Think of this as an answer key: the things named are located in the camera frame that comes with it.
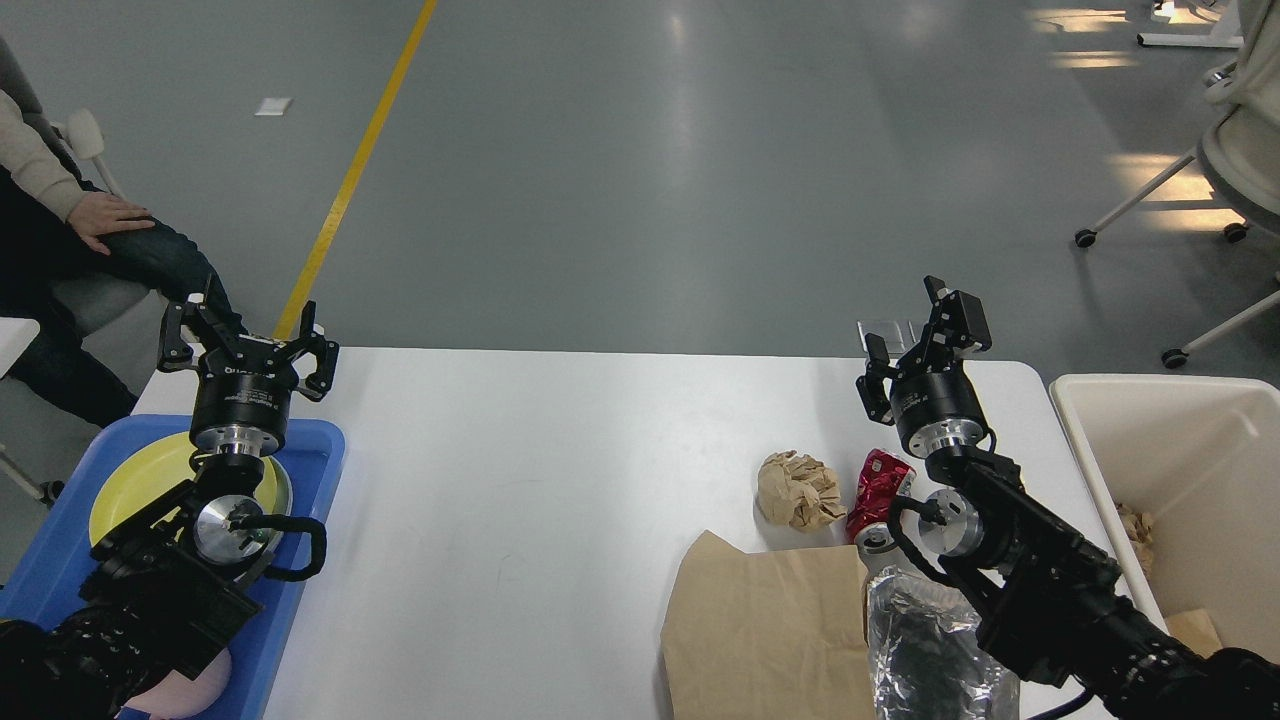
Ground crushed red can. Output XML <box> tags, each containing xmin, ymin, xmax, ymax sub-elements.
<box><xmin>845</xmin><ymin>448</ymin><xmax>916</xmax><ymax>544</ymax></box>

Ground pink mug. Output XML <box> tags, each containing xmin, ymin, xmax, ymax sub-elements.
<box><xmin>124</xmin><ymin>650</ymin><xmax>233</xmax><ymax>719</ymax></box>

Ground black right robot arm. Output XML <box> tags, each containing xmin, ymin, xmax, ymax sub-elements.
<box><xmin>856</xmin><ymin>275</ymin><xmax>1279</xmax><ymax>719</ymax></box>

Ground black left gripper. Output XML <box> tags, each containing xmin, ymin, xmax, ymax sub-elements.
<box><xmin>157</xmin><ymin>293</ymin><xmax>340</xmax><ymax>457</ymax></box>

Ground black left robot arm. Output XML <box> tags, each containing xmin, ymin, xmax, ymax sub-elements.
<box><xmin>3</xmin><ymin>293</ymin><xmax>340</xmax><ymax>719</ymax></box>

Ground crumpled silver foil bag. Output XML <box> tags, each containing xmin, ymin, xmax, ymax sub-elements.
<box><xmin>867</xmin><ymin>566</ymin><xmax>1021</xmax><ymax>719</ymax></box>

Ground paper scraps in bin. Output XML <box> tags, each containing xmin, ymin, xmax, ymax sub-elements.
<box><xmin>1114</xmin><ymin>503</ymin><xmax>1155</xmax><ymax>578</ymax></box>

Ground bystander hand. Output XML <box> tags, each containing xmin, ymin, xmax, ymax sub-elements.
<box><xmin>67</xmin><ymin>191</ymin><xmax>155</xmax><ymax>256</ymax></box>

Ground yellow plastic plate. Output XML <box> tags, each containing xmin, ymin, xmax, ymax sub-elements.
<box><xmin>88</xmin><ymin>430</ymin><xmax>282</xmax><ymax>548</ymax></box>

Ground crumpled brown paper ball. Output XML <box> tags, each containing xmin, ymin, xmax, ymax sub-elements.
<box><xmin>756</xmin><ymin>450</ymin><xmax>849</xmax><ymax>533</ymax></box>

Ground white plastic bin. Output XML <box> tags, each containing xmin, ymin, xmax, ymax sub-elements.
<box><xmin>1050</xmin><ymin>374</ymin><xmax>1279</xmax><ymax>661</ymax></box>

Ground white desk base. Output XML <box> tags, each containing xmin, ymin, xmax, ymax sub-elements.
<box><xmin>1135</xmin><ymin>1</ymin><xmax>1244</xmax><ymax>51</ymax></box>

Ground white office chair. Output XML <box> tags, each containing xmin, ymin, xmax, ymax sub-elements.
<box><xmin>1074</xmin><ymin>0</ymin><xmax>1280</xmax><ymax>370</ymax></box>

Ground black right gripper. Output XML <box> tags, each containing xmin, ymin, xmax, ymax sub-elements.
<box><xmin>856</xmin><ymin>275</ymin><xmax>993</xmax><ymax>459</ymax></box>

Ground seated person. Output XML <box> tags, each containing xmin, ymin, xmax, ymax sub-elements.
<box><xmin>1</xmin><ymin>47</ymin><xmax>244</xmax><ymax>428</ymax></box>

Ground brown paper bag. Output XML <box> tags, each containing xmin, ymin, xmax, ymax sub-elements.
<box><xmin>660</xmin><ymin>532</ymin><xmax>876</xmax><ymax>719</ymax></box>

